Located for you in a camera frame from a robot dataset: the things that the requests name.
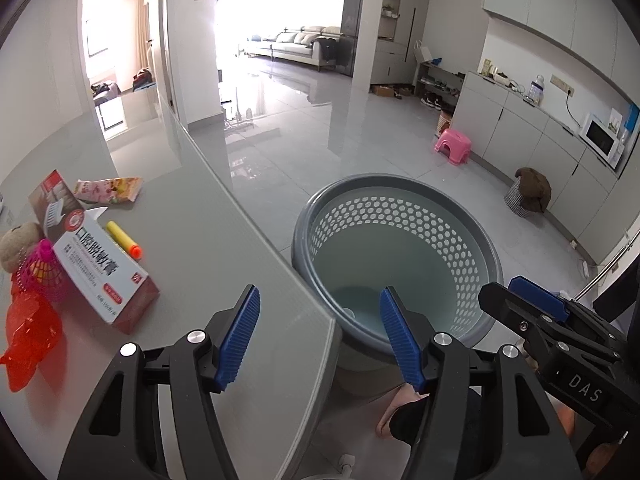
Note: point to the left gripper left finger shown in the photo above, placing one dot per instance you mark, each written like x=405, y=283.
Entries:
x=118, y=435

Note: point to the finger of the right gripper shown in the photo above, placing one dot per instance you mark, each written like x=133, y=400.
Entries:
x=578, y=339
x=551, y=304

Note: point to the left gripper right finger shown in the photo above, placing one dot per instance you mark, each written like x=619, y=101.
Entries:
x=531, y=441

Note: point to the red white medicine box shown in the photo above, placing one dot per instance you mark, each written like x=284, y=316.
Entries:
x=117, y=287

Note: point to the red plastic bag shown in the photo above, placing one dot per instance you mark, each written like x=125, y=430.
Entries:
x=33, y=329

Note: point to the yellow foam dart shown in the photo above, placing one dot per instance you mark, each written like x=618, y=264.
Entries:
x=125, y=241

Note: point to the person's right hand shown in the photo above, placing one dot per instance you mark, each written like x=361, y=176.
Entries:
x=599, y=456

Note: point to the grey base cabinets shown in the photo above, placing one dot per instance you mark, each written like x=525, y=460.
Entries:
x=592, y=204

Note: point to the brown cloth on basket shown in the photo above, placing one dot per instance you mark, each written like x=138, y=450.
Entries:
x=529, y=194

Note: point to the grey perforated laundry basket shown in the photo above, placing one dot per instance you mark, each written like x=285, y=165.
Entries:
x=358, y=235

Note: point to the pink plastic stool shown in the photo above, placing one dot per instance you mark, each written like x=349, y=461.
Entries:
x=456, y=145

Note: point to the white microwave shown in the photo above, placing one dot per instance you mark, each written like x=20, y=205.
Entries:
x=602, y=140

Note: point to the pink shuttlecock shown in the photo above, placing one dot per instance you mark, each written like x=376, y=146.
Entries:
x=42, y=272

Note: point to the white bottle on counter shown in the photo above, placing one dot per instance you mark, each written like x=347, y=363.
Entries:
x=536, y=90

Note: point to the shoe rack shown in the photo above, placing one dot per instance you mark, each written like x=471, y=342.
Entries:
x=437, y=87

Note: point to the beige plush round toy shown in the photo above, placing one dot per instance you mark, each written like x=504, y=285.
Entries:
x=17, y=244

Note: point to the pink snack bag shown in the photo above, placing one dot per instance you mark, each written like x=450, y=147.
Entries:
x=108, y=191

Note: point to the grey sofa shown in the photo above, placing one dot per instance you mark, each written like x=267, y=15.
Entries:
x=310, y=45

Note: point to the dark refrigerator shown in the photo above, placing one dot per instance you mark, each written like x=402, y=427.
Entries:
x=347, y=44

